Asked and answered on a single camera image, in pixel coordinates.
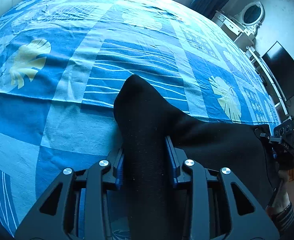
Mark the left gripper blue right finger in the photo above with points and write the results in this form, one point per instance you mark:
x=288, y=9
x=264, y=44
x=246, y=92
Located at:
x=174, y=165

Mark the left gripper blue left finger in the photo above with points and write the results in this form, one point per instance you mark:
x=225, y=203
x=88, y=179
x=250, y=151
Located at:
x=118, y=169

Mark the black pants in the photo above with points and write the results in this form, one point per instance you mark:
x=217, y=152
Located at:
x=188, y=179

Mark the person right hand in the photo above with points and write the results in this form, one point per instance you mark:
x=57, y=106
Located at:
x=282, y=200

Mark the black flat television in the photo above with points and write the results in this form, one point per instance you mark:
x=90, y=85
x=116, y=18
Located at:
x=281, y=64

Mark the white tv stand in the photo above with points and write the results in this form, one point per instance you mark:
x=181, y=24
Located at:
x=269, y=81

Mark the white vanity dresser with mirror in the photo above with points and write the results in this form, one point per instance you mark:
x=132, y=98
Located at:
x=242, y=27

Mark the blue patterned bedspread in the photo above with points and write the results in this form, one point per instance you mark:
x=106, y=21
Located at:
x=63, y=62

